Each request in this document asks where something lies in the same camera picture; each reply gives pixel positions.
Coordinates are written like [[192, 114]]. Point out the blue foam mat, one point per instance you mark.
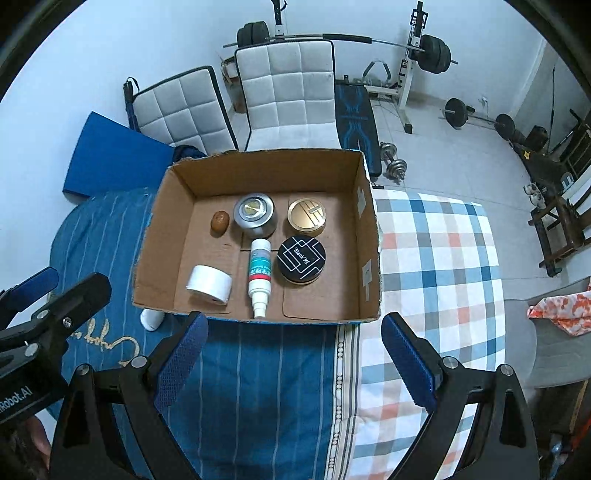
[[106, 157]]

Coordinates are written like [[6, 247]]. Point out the person's left hand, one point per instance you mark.
[[23, 452]]

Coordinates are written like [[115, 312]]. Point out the grey armchair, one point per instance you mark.
[[540, 355]]

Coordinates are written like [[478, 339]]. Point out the checked blanket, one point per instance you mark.
[[429, 258]]

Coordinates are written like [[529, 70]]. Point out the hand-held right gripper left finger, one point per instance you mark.
[[180, 364]]

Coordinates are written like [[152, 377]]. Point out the large white padded chair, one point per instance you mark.
[[286, 92]]

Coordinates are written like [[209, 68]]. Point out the black round tin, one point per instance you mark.
[[300, 258]]

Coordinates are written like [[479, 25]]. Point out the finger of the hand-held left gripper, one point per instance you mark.
[[78, 300], [41, 280]]

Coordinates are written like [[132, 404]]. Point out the white spray bottle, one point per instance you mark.
[[260, 272]]

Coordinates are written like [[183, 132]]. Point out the orange printed cloth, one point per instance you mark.
[[563, 311]]

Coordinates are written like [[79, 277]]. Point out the cardboard box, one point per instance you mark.
[[203, 249]]

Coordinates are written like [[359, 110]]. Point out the cream round lid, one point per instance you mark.
[[307, 213]]

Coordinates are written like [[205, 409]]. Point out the black blue weight bench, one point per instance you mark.
[[355, 120]]

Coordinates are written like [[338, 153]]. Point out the long barbell with black plates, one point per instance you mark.
[[351, 38]]

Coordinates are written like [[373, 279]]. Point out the blue striped blanket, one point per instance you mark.
[[268, 392]]

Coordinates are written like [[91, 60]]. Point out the black metal stand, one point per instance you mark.
[[130, 99]]

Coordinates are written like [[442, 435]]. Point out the white barbell rack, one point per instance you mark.
[[405, 92]]

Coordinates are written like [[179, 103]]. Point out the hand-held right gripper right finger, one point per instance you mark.
[[408, 364]]

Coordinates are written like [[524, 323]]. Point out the dark blue cloth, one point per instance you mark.
[[189, 153]]

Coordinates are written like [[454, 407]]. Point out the white tape roll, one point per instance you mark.
[[207, 282]]

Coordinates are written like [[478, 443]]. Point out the white earbud case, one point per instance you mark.
[[150, 321]]

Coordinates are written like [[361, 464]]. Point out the pair of white shoes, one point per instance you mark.
[[534, 194]]

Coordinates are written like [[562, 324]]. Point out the dark wooden chair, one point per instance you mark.
[[561, 226]]

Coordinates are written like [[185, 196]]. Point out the short barbell with black plates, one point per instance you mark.
[[457, 112]]

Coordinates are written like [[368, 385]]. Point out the small white padded chair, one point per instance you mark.
[[184, 110]]

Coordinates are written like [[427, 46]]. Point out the silver metal can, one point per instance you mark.
[[254, 217]]

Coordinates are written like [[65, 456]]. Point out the metal dumbbell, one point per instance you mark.
[[388, 150], [397, 170]]

